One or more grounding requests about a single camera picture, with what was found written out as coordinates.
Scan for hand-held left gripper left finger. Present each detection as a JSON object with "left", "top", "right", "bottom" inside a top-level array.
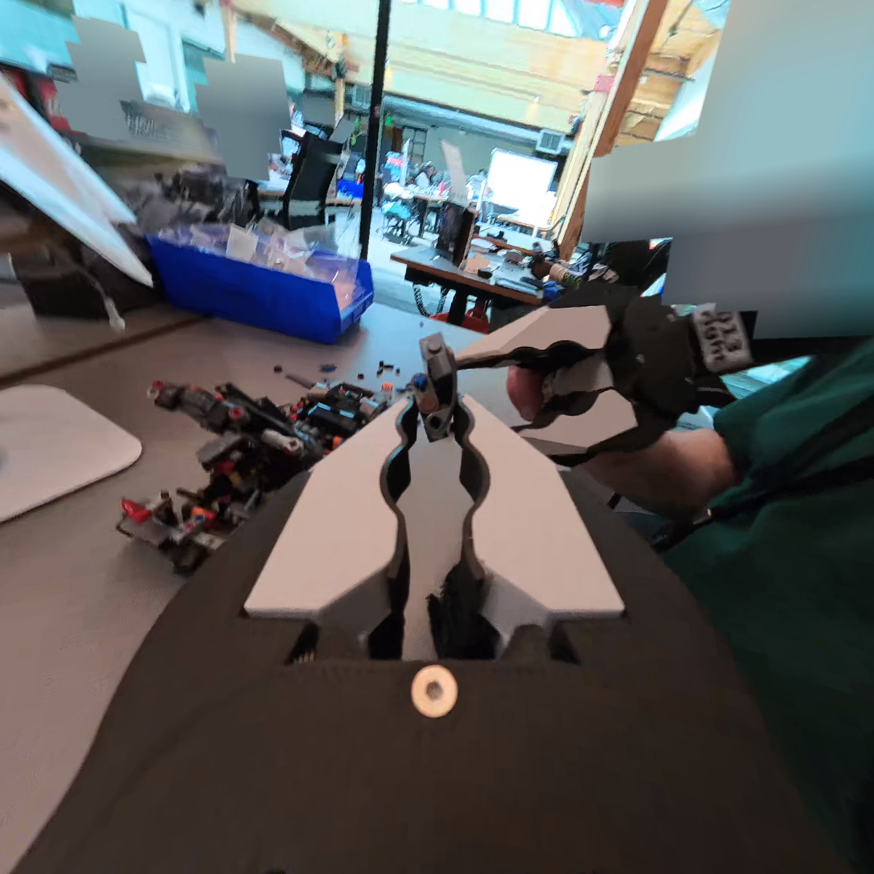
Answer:
[{"left": 244, "top": 398, "right": 421, "bottom": 650}]

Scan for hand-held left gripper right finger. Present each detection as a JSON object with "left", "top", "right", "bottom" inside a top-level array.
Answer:
[{"left": 457, "top": 395, "right": 626, "bottom": 646}]

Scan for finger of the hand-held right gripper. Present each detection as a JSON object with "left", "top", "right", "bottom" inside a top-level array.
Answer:
[
  {"left": 512, "top": 355, "right": 640, "bottom": 457},
  {"left": 456, "top": 304, "right": 613, "bottom": 373}
]

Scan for grey lego vehicle model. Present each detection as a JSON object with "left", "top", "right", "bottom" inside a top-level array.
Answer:
[{"left": 116, "top": 379, "right": 398, "bottom": 574}]

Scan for grey lego wing assembly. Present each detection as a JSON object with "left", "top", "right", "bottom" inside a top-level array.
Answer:
[{"left": 418, "top": 335, "right": 458, "bottom": 442}]

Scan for person's right forearm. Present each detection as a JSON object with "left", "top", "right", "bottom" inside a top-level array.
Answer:
[{"left": 587, "top": 427, "right": 740, "bottom": 512}]

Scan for wooden office desk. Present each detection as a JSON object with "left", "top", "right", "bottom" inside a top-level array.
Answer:
[{"left": 391, "top": 235, "right": 547, "bottom": 322}]

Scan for dark printed box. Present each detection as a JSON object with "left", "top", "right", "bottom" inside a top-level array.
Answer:
[{"left": 435, "top": 201, "right": 479, "bottom": 269}]

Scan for person's green shirt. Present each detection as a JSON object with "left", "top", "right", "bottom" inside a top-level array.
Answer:
[{"left": 666, "top": 355, "right": 874, "bottom": 874}]

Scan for black pillar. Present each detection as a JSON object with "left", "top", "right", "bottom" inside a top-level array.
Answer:
[{"left": 358, "top": 0, "right": 393, "bottom": 260}]

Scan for blue plastic bin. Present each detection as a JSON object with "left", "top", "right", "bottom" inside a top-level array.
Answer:
[{"left": 147, "top": 232, "right": 375, "bottom": 344}]

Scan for clear plastic bags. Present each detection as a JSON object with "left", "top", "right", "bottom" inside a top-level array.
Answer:
[{"left": 157, "top": 218, "right": 363, "bottom": 301}]

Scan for white book stand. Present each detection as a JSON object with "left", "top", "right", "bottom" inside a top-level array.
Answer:
[{"left": 0, "top": 384, "right": 143, "bottom": 523}]

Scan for black office chair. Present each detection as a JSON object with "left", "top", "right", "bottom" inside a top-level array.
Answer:
[{"left": 280, "top": 130, "right": 344, "bottom": 231}]

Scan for instruction booklet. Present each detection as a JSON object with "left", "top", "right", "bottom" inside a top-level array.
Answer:
[{"left": 0, "top": 75, "right": 154, "bottom": 288}]

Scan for white pull cord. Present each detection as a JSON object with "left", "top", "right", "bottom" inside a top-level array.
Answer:
[{"left": 99, "top": 273, "right": 128, "bottom": 333}]

